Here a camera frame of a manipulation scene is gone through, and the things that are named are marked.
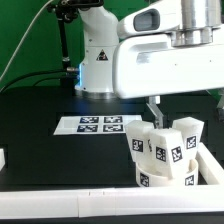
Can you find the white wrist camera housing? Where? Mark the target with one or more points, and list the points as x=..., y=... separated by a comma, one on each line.
x=159, y=17

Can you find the white U-shaped wall fence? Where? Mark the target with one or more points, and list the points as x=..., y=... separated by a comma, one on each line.
x=121, y=201

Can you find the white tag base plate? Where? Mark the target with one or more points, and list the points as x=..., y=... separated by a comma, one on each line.
x=85, y=125

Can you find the black camera stand pole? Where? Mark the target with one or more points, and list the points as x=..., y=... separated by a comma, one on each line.
x=66, y=11

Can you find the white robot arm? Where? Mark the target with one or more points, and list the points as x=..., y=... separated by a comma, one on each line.
x=200, y=21

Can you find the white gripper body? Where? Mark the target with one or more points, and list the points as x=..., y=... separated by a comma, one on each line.
x=151, y=66

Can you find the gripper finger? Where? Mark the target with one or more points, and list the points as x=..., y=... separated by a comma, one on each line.
x=152, y=104
x=220, y=109

